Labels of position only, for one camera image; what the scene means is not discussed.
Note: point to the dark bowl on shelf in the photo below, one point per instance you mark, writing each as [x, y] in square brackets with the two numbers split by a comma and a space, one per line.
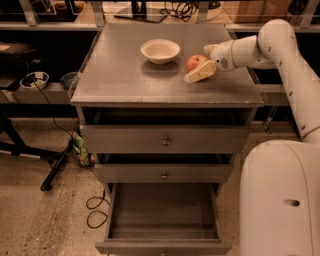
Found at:
[69, 79]

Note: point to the white patterned bowl on shelf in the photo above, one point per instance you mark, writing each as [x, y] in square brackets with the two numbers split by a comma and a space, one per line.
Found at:
[35, 80]

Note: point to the white paper bowl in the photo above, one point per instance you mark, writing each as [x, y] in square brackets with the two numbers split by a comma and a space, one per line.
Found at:
[160, 51]

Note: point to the grey top drawer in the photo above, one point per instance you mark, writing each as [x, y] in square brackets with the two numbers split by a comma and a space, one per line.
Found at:
[164, 132]

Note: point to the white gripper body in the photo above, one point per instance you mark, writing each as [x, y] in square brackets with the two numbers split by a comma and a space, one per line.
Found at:
[221, 55]

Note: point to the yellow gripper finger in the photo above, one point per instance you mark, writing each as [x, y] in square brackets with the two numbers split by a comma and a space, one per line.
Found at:
[201, 72]
[208, 49]

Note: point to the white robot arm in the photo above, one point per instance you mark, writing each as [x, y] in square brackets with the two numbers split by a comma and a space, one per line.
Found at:
[280, 180]

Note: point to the grey drawer cabinet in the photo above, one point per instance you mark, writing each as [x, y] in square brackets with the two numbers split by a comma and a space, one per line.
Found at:
[163, 147]

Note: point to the grey shelf rack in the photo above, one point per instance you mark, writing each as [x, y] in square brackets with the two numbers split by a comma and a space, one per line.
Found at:
[50, 93]

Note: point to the grey middle drawer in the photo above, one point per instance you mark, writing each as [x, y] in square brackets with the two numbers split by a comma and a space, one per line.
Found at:
[164, 168]

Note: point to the grey drawer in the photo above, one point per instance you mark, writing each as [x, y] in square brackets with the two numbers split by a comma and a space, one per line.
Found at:
[164, 168]
[163, 220]
[164, 132]

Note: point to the black monitor stand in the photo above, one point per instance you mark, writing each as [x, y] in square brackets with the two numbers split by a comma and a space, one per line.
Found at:
[139, 11]

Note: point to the red apple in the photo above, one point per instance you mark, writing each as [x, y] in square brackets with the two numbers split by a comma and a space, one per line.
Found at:
[194, 61]

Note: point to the grey bottom drawer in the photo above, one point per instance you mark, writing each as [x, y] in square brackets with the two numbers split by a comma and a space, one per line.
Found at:
[163, 220]

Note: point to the green snack bag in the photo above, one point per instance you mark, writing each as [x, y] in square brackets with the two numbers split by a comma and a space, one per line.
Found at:
[80, 151]

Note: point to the brown cardboard box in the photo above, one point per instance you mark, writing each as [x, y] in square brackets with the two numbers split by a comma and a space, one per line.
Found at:
[256, 11]

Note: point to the black stand leg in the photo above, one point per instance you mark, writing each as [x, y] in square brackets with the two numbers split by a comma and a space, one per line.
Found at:
[18, 147]

